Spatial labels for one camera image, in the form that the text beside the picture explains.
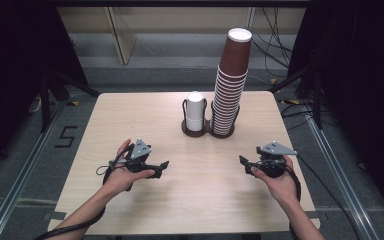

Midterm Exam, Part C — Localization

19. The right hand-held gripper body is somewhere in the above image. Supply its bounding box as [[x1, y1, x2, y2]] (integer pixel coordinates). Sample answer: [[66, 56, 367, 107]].
[[255, 140, 298, 179]]

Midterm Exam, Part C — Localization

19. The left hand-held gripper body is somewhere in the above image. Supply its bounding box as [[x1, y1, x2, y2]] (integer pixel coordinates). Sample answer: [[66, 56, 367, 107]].
[[123, 137, 155, 174]]

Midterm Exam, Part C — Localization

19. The black double cup holder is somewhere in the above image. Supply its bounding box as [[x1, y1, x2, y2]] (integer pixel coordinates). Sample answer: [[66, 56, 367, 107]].
[[180, 97, 241, 140]]

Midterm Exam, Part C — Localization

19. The stack of brown cups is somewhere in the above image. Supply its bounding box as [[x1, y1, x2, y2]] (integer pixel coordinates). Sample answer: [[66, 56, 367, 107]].
[[209, 64, 249, 139]]

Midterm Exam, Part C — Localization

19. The person's left hand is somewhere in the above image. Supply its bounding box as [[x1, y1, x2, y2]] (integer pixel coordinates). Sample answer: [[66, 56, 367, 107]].
[[103, 139, 156, 196]]

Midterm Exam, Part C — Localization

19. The person's right hand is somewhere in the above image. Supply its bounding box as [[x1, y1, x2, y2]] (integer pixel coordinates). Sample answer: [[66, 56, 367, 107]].
[[250, 157, 300, 205]]

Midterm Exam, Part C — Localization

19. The black metal stand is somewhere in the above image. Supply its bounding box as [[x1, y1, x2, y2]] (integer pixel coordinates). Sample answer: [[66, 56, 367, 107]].
[[269, 64, 324, 130], [39, 68, 101, 134]]

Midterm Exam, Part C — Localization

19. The beige wooden board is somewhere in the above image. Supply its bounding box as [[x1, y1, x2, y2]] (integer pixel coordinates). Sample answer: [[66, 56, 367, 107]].
[[104, 7, 138, 66]]

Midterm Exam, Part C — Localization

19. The dark curtain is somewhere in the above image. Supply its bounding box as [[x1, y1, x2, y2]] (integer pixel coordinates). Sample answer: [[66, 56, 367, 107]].
[[288, 0, 384, 228], [0, 0, 89, 181]]

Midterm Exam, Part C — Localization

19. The black overhead bar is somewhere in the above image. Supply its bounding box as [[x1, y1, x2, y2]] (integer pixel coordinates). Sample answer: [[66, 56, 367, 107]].
[[46, 0, 311, 8]]

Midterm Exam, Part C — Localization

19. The right gripper black corrugated cable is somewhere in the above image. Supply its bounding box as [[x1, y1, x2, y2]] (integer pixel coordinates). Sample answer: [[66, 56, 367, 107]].
[[284, 163, 304, 240]]

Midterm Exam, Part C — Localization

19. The gripper black corrugated cable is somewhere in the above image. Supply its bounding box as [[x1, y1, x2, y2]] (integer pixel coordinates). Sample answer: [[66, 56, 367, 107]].
[[34, 143, 136, 240], [284, 163, 304, 240]]

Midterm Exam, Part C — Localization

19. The thin black cable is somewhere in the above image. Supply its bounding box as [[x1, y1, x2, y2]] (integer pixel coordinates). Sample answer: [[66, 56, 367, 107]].
[[294, 153, 363, 240]]

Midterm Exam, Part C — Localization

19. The metal floor rail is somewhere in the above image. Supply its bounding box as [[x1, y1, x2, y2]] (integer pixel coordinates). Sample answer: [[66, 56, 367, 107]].
[[304, 108, 379, 240], [0, 99, 69, 240]]

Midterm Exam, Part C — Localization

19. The black floor cable bundle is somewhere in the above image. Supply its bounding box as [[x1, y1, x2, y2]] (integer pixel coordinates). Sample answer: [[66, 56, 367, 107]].
[[250, 7, 294, 79]]

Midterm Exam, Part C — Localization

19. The left gripper black corrugated cable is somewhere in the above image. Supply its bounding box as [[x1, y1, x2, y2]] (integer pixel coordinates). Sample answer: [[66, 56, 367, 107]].
[[34, 143, 136, 240]]

